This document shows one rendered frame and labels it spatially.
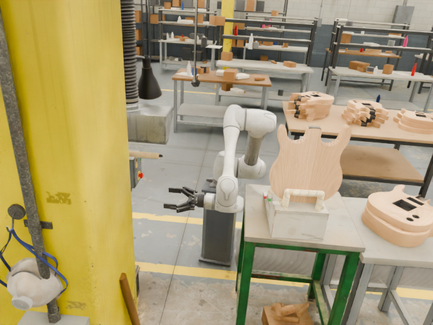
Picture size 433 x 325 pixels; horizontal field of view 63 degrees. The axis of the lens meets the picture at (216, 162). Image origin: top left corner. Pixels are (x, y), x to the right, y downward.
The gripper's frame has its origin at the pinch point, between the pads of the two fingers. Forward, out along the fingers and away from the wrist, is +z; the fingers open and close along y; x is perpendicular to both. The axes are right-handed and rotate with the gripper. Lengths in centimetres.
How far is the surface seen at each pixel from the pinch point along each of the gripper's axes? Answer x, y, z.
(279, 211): 9, -13, -59
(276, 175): 26, -6, -55
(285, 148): 40, -4, -58
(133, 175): -4.7, 23.8, 26.6
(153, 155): 22.2, 7.3, 8.6
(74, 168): 89, -97, -5
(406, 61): -235, 1081, -592
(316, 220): 5, -13, -78
